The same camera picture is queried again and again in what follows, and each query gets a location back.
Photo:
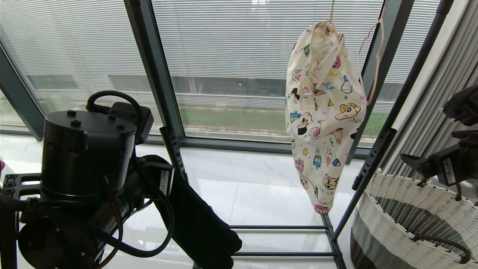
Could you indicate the window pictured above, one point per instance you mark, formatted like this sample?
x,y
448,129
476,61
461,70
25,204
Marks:
x,y
158,74

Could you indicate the white laundry basket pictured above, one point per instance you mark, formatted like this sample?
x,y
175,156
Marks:
x,y
392,186

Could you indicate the black clothes rack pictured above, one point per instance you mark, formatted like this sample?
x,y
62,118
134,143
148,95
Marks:
x,y
373,160

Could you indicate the black garment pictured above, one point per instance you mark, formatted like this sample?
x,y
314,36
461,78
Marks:
x,y
209,231

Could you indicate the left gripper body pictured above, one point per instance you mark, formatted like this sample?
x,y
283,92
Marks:
x,y
155,175

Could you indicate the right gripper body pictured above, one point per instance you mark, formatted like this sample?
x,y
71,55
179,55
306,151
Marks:
x,y
463,164

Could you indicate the white curtain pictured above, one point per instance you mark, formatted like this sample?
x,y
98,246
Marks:
x,y
429,123

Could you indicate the pink clothes hanger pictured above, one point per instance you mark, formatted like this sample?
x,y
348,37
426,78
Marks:
x,y
376,71
331,16

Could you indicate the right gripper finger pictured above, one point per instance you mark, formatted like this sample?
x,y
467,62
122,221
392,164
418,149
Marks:
x,y
420,164

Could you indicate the cream printed garment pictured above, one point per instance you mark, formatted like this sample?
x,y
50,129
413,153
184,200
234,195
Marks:
x,y
325,130

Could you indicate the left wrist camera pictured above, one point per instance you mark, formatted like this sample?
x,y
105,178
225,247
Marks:
x,y
147,123

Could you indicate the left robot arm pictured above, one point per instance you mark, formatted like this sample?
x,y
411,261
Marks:
x,y
86,149

